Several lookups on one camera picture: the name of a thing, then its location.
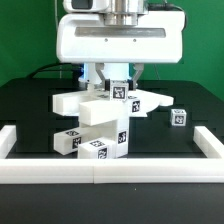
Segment white chair seat part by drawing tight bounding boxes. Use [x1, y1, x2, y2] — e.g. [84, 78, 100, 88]
[79, 89, 130, 157]

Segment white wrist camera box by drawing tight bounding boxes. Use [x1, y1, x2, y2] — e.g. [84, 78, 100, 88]
[63, 0, 110, 13]

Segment white left fence block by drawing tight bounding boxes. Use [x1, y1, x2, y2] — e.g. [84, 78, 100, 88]
[0, 125, 17, 159]

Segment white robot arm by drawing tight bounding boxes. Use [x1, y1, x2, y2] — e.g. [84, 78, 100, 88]
[56, 0, 187, 90]

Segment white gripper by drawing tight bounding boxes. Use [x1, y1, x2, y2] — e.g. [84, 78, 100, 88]
[56, 11, 185, 91]

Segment white chair back frame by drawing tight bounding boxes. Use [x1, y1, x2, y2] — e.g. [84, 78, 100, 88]
[53, 90, 174, 126]

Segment white front fence bar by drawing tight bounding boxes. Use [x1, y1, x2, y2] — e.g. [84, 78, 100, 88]
[0, 159, 224, 184]

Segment black cable bundle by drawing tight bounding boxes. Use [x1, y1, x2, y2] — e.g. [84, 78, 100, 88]
[27, 61, 83, 80]

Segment thin grey cable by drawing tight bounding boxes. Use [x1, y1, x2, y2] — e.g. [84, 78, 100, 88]
[54, 0, 61, 24]

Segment white fence block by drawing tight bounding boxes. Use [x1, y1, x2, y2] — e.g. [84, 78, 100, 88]
[0, 125, 17, 159]
[193, 126, 224, 159]

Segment white right fence block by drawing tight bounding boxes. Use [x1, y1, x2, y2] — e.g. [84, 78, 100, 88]
[193, 126, 224, 159]

